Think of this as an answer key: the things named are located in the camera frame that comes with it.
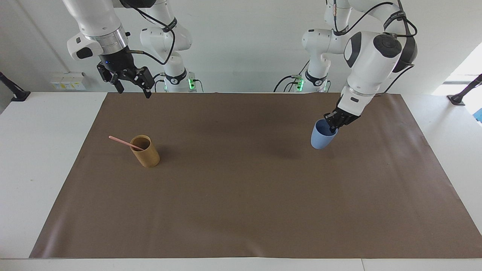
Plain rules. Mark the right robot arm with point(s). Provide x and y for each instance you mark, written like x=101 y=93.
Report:
x=94 y=17

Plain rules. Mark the tan bamboo cup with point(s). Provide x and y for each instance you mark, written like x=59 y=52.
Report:
x=147 y=154

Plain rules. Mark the white wall socket box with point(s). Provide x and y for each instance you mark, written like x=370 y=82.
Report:
x=68 y=81

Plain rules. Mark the blue cup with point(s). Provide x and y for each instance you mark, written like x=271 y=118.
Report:
x=322 y=139

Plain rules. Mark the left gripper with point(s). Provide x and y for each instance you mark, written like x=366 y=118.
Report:
x=348 y=116

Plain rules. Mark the black stand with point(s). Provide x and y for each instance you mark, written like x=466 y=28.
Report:
x=15 y=91
x=461 y=96

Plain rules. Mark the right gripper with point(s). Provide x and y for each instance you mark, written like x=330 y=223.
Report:
x=117 y=60

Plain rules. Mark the pink chopstick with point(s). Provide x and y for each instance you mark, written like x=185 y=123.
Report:
x=120 y=141

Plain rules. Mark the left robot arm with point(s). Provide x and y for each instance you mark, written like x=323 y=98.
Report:
x=371 y=56

